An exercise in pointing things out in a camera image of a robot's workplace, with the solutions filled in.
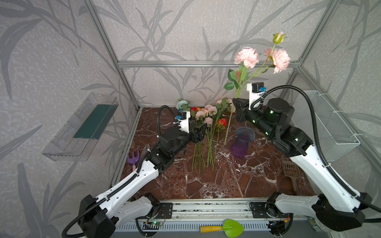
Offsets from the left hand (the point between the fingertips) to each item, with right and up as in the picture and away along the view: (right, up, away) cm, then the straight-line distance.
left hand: (203, 119), depth 68 cm
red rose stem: (+14, -3, +37) cm, 40 cm away
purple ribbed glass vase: (+21, -17, +18) cm, 33 cm away
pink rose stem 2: (-2, -24, +23) cm, 34 cm away
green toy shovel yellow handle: (+13, -51, 0) cm, 52 cm away
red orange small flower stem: (-6, +7, +40) cm, 41 cm away
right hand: (+12, +10, -9) cm, 18 cm away
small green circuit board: (-22, -50, +3) cm, 55 cm away
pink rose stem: (+5, 0, +37) cm, 38 cm away
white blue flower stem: (-15, +10, +41) cm, 45 cm away
